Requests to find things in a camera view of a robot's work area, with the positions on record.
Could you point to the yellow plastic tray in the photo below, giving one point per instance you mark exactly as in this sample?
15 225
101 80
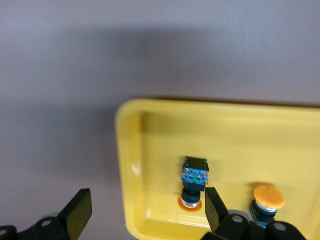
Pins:
237 145

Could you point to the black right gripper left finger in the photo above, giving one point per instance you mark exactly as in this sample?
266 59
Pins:
77 215

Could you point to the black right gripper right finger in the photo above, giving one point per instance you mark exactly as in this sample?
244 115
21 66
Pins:
215 212

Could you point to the yellow push button switch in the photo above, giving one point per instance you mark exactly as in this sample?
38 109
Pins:
269 197
193 177

